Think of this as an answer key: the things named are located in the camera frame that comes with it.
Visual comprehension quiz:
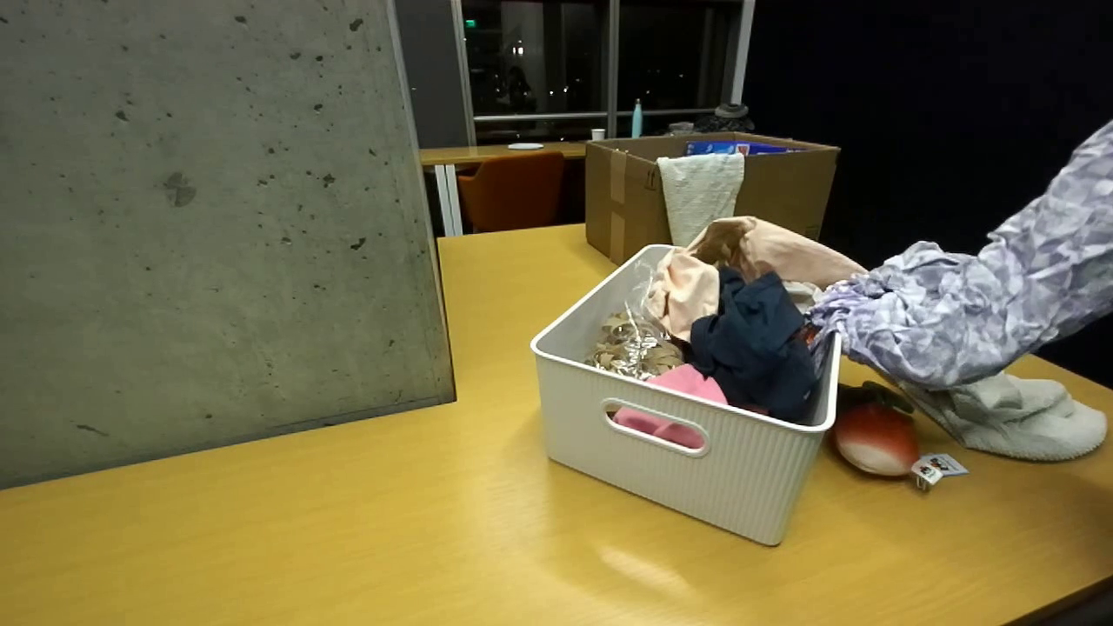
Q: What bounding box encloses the pink shirt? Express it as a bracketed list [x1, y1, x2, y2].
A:
[607, 361, 732, 452]

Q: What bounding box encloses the purple checkered cloth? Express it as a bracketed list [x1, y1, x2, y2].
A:
[807, 119, 1113, 391]

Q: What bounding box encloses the white terry towel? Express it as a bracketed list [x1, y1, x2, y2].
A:
[891, 367, 1110, 464]

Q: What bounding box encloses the white waffle towel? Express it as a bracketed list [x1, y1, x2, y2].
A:
[656, 150, 749, 251]

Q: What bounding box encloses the brown patterned cloth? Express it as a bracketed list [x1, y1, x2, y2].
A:
[587, 306, 689, 381]

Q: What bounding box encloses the peach cloth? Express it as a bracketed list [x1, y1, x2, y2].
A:
[641, 213, 868, 343]

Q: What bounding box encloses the orange chair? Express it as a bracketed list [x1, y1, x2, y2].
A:
[456, 150, 572, 235]

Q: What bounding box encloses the cardboard box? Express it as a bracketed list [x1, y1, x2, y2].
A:
[583, 128, 841, 268]

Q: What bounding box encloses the navy cloth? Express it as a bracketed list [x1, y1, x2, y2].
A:
[681, 268, 820, 426]

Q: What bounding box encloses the blue package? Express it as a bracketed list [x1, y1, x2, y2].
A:
[685, 135, 795, 158]

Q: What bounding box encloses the concrete pillar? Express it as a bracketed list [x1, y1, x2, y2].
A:
[0, 0, 458, 490]

